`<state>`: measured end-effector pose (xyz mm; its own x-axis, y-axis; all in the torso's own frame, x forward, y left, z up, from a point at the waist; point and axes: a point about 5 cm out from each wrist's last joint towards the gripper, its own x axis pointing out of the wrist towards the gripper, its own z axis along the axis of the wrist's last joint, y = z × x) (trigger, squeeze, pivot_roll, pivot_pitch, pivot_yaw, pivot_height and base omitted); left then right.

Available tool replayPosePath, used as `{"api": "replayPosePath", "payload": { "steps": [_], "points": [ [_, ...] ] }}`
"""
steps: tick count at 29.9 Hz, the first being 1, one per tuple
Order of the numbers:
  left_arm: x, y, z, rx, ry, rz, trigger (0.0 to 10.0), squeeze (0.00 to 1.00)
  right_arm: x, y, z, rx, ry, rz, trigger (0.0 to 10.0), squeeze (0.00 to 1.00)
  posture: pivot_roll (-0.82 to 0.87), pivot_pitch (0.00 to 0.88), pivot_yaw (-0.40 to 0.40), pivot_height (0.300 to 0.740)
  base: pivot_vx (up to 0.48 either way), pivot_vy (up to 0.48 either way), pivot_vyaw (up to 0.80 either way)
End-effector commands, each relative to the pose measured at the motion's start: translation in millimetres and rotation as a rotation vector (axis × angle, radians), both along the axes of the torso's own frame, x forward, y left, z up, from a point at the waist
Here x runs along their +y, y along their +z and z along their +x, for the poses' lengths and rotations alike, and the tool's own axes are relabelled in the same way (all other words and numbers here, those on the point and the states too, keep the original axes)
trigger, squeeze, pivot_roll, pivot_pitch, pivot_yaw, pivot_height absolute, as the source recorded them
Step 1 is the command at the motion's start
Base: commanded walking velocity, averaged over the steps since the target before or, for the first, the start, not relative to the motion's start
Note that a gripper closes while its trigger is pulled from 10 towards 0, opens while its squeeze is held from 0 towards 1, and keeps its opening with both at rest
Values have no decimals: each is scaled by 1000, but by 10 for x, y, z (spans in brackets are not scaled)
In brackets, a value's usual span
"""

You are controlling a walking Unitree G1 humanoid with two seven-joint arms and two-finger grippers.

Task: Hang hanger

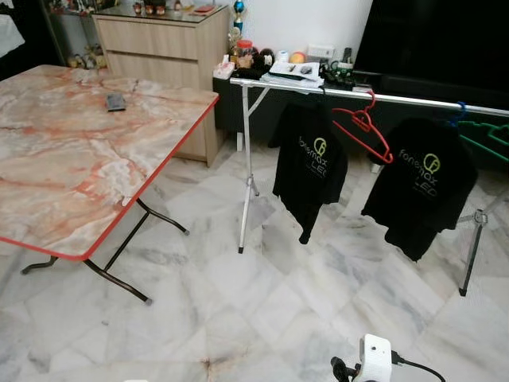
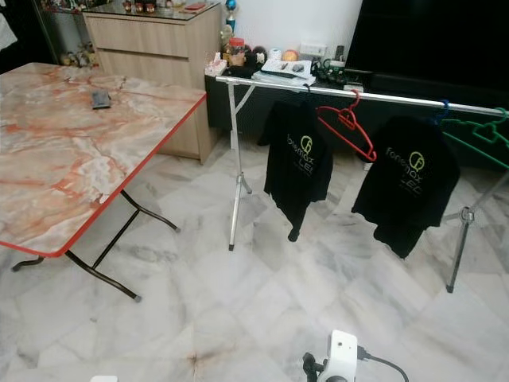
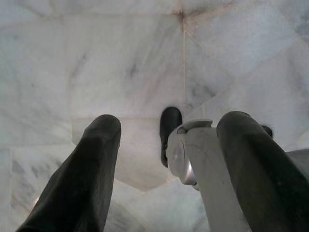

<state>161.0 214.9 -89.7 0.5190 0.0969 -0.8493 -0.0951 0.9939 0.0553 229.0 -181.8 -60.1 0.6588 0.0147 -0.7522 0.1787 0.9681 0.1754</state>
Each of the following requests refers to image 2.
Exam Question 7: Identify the black logo T-shirt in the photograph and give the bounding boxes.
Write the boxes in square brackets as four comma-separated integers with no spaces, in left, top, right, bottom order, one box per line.
[352,115,462,259]
[258,99,335,242]

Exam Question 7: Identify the red plastic hanger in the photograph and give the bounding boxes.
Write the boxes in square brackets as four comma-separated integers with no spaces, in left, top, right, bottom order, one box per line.
[317,88,379,162]

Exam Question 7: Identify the green plastic hanger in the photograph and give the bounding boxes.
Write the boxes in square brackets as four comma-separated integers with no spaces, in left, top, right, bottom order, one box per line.
[441,107,509,170]

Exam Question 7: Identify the blue plastic hanger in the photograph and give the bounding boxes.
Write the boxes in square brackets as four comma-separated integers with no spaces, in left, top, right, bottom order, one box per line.
[435,99,453,126]

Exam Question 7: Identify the silver metal clothes rack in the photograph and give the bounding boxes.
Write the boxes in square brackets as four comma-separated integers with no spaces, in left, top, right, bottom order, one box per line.
[215,73,509,294]

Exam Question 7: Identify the green remote holder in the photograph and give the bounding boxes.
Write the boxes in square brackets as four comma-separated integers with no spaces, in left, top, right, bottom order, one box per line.
[314,57,347,82]

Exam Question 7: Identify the stack of papers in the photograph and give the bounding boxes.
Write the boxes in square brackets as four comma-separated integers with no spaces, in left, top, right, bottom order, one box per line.
[258,60,315,84]

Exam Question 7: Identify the pink white tissue box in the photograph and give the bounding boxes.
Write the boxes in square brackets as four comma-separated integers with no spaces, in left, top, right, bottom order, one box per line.
[205,56,227,76]

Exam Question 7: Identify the black round plush toys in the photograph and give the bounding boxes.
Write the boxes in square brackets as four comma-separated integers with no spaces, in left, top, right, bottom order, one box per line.
[245,46,267,66]

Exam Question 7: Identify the red lid jar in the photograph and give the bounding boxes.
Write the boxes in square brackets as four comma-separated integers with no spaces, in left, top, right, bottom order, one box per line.
[227,37,246,66]

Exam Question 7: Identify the black television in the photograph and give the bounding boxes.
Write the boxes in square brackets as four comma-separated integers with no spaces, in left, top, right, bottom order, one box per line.
[346,0,509,87]

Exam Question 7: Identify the light wooden cabinet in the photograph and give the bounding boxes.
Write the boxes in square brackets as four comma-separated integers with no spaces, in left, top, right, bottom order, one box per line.
[84,4,222,162]

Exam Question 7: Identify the blue trophy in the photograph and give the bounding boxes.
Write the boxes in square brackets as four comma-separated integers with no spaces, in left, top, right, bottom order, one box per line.
[224,0,238,33]

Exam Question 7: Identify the white fabric bundle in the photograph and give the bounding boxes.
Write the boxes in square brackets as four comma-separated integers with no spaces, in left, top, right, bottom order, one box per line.
[0,10,18,50]

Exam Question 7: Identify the glass display shelf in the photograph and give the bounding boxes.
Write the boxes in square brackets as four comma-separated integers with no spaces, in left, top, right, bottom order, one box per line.
[40,0,96,68]

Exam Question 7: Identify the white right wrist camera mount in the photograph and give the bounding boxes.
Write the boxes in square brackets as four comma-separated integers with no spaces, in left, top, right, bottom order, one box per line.
[317,330,359,382]

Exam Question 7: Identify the white wall socket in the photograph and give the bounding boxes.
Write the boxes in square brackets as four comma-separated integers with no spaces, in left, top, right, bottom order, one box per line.
[300,42,328,58]

